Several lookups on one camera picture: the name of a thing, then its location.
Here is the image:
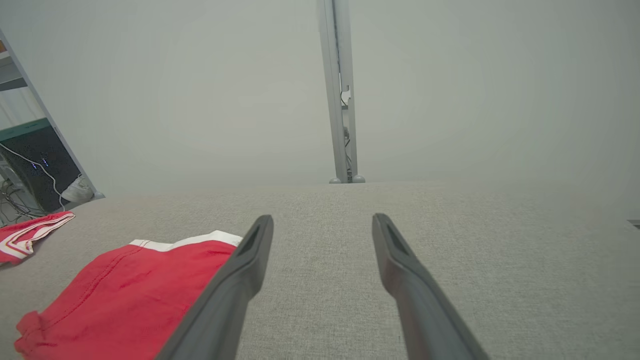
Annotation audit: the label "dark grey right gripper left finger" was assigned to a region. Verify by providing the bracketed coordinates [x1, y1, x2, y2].
[155, 215, 275, 360]

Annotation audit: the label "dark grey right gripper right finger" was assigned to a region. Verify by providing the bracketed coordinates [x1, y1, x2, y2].
[371, 213, 489, 360]

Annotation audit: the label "red shorts with white stripes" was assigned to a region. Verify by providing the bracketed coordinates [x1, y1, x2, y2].
[14, 230, 244, 360]

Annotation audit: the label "red Bulls basketball jersey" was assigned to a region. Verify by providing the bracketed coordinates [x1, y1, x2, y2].
[0, 210, 76, 266]

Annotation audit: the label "white sneaker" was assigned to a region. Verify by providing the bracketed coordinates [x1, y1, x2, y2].
[61, 175, 96, 203]

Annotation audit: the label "light grey partition panel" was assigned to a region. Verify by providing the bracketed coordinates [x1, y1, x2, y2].
[0, 0, 336, 198]
[350, 0, 640, 221]

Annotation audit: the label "black computer case teal top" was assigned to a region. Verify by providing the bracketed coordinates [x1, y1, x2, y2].
[0, 118, 81, 213]

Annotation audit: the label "grey partition frame leg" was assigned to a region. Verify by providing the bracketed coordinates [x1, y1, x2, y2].
[0, 27, 106, 200]

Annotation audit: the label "grey partition post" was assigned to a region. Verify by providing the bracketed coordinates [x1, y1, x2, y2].
[316, 0, 366, 184]

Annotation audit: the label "black cable bundle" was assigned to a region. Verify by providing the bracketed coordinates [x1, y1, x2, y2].
[0, 180, 46, 226]

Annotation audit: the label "white cable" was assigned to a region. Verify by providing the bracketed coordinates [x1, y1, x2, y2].
[0, 142, 67, 212]

